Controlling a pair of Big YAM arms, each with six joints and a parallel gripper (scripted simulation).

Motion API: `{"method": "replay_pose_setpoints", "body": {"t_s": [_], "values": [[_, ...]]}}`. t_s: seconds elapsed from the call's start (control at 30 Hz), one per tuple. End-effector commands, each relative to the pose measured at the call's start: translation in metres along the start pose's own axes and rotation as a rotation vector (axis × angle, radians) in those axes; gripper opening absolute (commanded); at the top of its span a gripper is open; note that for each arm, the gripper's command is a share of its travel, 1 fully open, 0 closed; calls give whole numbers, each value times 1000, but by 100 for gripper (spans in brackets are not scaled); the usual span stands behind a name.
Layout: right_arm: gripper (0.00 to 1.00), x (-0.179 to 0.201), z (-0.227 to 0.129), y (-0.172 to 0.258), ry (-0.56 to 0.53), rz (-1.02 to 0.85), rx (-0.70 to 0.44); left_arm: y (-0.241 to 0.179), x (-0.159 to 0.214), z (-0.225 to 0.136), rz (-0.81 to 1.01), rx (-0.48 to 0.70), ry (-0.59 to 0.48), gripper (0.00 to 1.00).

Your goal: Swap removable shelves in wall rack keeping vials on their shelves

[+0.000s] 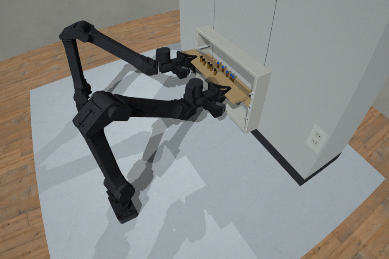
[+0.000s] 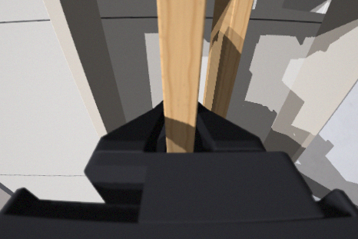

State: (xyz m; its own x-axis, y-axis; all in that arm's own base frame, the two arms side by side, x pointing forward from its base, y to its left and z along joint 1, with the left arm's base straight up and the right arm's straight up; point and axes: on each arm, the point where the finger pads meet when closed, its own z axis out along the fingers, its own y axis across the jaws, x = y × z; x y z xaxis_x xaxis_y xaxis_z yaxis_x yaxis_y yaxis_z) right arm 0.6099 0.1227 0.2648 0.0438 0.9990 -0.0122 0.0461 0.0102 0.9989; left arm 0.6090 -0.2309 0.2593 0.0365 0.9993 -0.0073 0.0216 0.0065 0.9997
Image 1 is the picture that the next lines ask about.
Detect white wall rack case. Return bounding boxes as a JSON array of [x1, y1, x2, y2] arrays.
[[196, 25, 271, 134]]

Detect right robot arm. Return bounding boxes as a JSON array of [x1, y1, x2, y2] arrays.
[[72, 78, 226, 221]]

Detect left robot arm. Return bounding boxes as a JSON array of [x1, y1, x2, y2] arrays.
[[59, 20, 190, 112]]

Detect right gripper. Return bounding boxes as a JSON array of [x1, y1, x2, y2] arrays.
[[202, 82, 231, 103]]

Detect light wooden shelf board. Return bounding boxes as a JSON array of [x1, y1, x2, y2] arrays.
[[182, 49, 248, 104], [203, 53, 252, 107]]

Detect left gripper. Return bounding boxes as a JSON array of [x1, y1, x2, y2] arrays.
[[177, 51, 197, 68]]

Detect light grey wall panel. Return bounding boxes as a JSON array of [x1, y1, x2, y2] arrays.
[[179, 0, 389, 186]]

